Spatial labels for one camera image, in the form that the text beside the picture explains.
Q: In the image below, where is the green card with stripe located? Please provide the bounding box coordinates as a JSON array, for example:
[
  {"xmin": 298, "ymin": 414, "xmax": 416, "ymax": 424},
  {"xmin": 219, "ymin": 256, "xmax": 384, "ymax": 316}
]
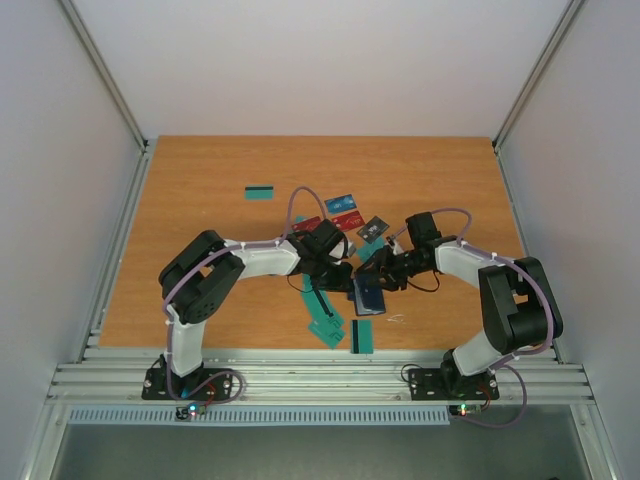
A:
[{"xmin": 351, "ymin": 319, "xmax": 374, "ymax": 355}]

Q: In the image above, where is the red VIP card left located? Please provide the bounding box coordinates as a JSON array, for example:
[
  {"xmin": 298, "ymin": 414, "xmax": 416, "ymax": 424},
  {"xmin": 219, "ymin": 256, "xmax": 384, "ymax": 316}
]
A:
[{"xmin": 292, "ymin": 216, "xmax": 323, "ymax": 232}]

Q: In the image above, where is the navy blue card holder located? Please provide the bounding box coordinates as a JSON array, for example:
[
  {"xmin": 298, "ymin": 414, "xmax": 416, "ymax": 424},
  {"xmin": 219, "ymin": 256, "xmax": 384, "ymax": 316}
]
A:
[{"xmin": 347, "ymin": 275, "xmax": 386, "ymax": 316}]

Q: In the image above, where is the red VIP card right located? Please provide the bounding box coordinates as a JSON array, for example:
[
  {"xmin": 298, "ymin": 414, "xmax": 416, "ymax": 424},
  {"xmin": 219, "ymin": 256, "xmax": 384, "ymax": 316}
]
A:
[{"xmin": 331, "ymin": 210, "xmax": 365, "ymax": 232}]

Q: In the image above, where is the black card right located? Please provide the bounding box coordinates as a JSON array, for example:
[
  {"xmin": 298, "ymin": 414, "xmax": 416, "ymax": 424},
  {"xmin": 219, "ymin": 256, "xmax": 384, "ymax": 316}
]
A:
[{"xmin": 357, "ymin": 216, "xmax": 389, "ymax": 244}]

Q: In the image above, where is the grey slotted cable duct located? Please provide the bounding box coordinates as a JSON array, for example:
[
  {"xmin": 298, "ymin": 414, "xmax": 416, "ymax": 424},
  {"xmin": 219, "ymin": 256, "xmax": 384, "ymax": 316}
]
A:
[{"xmin": 67, "ymin": 405, "xmax": 450, "ymax": 427}]

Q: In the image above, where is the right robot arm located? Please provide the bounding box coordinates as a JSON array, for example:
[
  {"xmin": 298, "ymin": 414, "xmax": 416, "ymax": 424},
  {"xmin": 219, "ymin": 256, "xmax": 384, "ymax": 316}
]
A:
[{"xmin": 358, "ymin": 211, "xmax": 563, "ymax": 397}]

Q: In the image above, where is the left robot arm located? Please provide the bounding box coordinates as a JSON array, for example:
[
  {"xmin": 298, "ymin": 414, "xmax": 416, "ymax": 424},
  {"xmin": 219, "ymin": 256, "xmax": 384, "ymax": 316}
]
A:
[{"xmin": 159, "ymin": 220, "xmax": 353, "ymax": 398}]

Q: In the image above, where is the red vip card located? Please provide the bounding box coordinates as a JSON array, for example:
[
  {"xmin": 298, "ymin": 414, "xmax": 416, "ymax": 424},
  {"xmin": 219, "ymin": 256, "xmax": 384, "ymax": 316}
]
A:
[
  {"xmin": 292, "ymin": 216, "xmax": 323, "ymax": 232},
  {"xmin": 331, "ymin": 210, "xmax": 365, "ymax": 232}
]

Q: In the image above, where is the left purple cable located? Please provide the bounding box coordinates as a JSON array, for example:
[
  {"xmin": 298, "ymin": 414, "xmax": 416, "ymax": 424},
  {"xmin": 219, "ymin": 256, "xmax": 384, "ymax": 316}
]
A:
[{"xmin": 163, "ymin": 186, "xmax": 329, "ymax": 406}]

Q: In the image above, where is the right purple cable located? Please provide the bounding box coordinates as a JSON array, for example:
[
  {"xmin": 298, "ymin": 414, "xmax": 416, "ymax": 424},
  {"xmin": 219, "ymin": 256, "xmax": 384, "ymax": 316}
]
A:
[{"xmin": 394, "ymin": 207, "xmax": 561, "ymax": 430}]

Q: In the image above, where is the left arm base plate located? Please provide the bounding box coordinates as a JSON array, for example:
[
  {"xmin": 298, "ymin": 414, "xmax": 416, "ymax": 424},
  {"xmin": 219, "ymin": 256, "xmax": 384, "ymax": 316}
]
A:
[{"xmin": 141, "ymin": 367, "xmax": 238, "ymax": 402}]

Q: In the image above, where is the blue card top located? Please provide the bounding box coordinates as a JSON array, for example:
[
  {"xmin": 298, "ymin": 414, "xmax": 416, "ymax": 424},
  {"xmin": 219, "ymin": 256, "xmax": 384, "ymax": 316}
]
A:
[{"xmin": 325, "ymin": 194, "xmax": 357, "ymax": 215}]

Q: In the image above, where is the green VIP card bottom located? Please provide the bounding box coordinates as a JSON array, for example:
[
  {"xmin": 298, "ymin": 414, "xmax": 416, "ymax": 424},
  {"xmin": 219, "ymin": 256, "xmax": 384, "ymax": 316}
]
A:
[{"xmin": 308, "ymin": 320, "xmax": 345, "ymax": 349}]

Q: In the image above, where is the green card right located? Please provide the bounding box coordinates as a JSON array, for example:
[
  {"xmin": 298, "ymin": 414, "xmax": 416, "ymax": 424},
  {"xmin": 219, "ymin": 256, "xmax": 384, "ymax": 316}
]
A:
[{"xmin": 356, "ymin": 238, "xmax": 385, "ymax": 263}]

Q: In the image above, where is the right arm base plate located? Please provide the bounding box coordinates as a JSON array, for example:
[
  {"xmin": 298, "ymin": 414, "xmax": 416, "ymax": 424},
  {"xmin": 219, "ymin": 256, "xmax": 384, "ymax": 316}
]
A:
[{"xmin": 404, "ymin": 368, "xmax": 500, "ymax": 401}]

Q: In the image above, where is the purple cable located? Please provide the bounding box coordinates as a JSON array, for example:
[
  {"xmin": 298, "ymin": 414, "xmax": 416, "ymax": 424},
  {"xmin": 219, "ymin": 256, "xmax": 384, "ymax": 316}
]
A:
[
  {"xmin": 163, "ymin": 186, "xmax": 329, "ymax": 406},
  {"xmin": 394, "ymin": 207, "xmax": 561, "ymax": 430}
]

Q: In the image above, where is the lone green card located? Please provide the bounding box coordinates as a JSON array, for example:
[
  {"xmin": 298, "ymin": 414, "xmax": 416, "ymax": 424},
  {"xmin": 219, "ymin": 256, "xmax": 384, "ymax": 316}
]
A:
[{"xmin": 244, "ymin": 185, "xmax": 275, "ymax": 201}]

